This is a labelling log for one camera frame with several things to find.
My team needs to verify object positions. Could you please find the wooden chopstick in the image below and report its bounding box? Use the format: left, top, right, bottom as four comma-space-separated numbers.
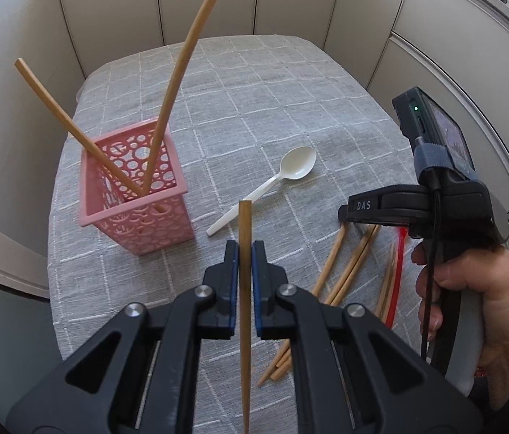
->
380, 251, 398, 323
311, 224, 346, 297
257, 225, 381, 386
238, 201, 252, 433
375, 244, 396, 321
143, 0, 217, 195
14, 58, 143, 197
256, 225, 380, 386

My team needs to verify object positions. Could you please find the red plastic spoon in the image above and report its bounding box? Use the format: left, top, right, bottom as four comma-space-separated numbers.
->
385, 227, 407, 329

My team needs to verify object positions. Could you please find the person's right hand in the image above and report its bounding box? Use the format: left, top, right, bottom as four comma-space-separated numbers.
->
411, 244, 509, 409

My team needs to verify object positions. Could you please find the grey checked tablecloth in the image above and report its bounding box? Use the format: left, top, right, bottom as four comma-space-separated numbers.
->
48, 35, 416, 433

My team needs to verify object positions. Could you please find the pink perforated utensil basket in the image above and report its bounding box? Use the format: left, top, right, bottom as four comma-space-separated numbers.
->
79, 120, 195, 256

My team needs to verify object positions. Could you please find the black cable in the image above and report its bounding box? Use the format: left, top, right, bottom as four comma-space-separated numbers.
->
419, 175, 443, 363

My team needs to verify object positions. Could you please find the white plastic spoon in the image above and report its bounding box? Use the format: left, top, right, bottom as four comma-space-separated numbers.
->
206, 146, 317, 236

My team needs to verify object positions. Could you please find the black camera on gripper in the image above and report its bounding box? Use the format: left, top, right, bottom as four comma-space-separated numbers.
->
392, 86, 478, 180

